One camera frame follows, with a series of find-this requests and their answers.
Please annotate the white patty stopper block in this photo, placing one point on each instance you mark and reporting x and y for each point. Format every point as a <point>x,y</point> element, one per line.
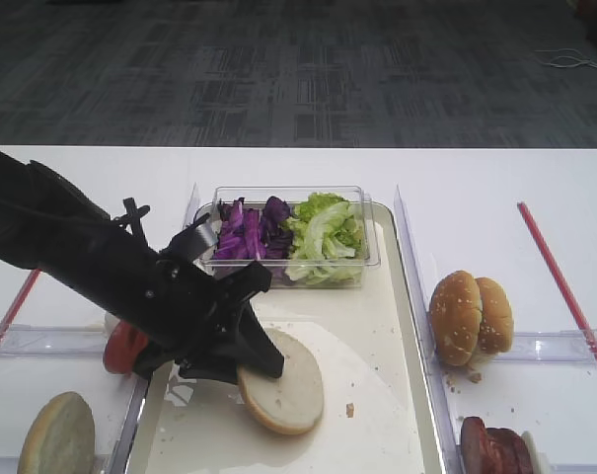
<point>539,460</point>

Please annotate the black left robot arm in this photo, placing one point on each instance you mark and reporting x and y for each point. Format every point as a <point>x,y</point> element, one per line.
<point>46,223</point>

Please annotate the sesame bun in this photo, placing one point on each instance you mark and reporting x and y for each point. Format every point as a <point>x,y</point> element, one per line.
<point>455,314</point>
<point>497,326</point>

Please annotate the front sesame bun top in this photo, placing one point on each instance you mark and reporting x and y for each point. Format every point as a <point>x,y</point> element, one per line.
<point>455,314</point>

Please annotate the front tomato slice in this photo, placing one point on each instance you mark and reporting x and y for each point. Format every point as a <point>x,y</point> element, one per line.
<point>123,347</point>

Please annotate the rear meat patty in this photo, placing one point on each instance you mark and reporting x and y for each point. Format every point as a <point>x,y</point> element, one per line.
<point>508,451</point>

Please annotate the right red strip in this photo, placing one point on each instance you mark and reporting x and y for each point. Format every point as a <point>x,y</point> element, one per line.
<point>563,286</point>

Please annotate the metal baking tray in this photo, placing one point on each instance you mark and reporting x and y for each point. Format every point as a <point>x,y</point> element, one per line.
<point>352,397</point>

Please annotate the shredded purple cabbage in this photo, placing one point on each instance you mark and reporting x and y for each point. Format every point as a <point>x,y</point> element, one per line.
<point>248,233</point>

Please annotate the left red strip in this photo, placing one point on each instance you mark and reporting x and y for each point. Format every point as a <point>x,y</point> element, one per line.
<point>9,317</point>

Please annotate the green lettuce leaves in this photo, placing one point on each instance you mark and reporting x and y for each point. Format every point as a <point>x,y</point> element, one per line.
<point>327,229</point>

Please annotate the clear rail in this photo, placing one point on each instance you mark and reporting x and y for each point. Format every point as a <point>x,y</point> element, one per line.
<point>563,347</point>
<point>33,341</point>

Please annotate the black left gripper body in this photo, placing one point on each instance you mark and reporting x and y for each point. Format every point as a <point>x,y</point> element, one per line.
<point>184,312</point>

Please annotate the rear sesame bun top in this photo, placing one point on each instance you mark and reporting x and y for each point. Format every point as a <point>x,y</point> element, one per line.
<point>497,326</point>

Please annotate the upper right clear rail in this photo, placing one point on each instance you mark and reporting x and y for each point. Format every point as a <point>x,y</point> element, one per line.
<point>563,347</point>

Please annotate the clear plastic salad container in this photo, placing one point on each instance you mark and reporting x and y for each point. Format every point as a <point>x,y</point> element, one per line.
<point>256,197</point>

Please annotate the meat patty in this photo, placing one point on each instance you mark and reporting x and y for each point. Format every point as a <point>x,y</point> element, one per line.
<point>508,451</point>
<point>475,447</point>

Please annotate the bun half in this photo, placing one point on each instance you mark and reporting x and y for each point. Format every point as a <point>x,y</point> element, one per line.
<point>293,403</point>
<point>61,439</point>

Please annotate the right clear long divider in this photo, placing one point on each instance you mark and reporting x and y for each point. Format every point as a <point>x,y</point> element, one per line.
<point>448,450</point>

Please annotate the front meat patty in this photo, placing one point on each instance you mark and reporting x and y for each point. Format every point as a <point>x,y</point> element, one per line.
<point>475,447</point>

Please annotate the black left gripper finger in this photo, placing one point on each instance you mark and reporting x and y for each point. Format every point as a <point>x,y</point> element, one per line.
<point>252,346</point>
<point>221,368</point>

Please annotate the white tomato stopper block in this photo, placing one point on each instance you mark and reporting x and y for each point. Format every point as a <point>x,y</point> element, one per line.
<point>110,322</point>

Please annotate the upper left clear rail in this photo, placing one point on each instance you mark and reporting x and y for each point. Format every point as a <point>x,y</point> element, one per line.
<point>33,341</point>

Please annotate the red strip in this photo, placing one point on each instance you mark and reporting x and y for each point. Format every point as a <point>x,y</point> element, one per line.
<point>563,286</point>
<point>9,317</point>

